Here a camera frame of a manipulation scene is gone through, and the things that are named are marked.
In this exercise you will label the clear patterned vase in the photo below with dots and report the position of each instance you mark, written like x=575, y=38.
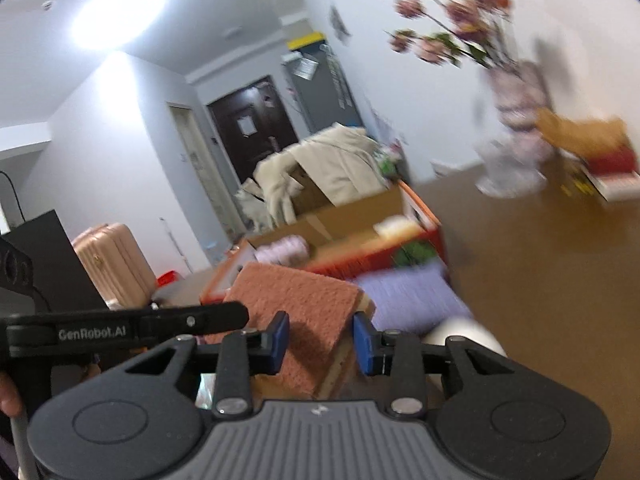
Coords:
x=515, y=130

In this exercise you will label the wall decoration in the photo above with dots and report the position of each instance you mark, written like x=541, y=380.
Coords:
x=340, y=22

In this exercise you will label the pink suitcase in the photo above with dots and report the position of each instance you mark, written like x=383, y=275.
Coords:
x=115, y=265

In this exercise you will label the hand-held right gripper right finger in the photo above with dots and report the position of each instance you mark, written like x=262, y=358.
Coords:
x=362, y=346

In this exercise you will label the artificial pink flowers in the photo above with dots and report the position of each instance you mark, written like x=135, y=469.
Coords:
x=452, y=12

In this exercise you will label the yellow box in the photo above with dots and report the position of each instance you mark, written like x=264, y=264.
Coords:
x=305, y=41

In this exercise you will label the dark brown door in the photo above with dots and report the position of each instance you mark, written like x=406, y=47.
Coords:
x=250, y=125

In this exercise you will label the person's left hand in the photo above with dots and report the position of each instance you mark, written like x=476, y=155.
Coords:
x=9, y=394

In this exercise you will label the ceiling light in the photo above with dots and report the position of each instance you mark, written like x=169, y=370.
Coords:
x=120, y=5

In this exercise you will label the salmon pink towel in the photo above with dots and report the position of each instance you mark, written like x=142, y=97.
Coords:
x=300, y=317

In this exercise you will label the cream soft item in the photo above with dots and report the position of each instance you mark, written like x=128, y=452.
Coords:
x=400, y=226

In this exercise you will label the beige coat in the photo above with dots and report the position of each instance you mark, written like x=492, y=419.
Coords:
x=325, y=162

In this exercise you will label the brown cardboard box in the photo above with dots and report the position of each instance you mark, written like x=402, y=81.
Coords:
x=311, y=196

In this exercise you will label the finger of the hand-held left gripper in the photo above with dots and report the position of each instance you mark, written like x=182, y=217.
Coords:
x=200, y=317

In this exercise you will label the grey cabinet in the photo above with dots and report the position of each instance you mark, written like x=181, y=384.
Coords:
x=322, y=87

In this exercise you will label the white interior door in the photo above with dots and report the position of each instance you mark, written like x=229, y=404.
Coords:
x=197, y=170

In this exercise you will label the pink striped yarn roll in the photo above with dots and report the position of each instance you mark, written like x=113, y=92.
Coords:
x=282, y=251

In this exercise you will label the colourful packets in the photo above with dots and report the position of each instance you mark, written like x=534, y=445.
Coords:
x=390, y=156

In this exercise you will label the red cardboard box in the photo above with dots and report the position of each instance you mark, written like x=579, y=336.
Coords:
x=345, y=266

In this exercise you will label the white roll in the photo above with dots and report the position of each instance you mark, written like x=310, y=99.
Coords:
x=467, y=337

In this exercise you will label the purple knitted cloth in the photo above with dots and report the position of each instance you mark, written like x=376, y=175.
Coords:
x=412, y=300

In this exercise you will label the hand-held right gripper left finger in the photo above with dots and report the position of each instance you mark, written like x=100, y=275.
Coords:
x=278, y=342

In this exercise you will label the small red item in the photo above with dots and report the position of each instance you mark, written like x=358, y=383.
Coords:
x=167, y=277

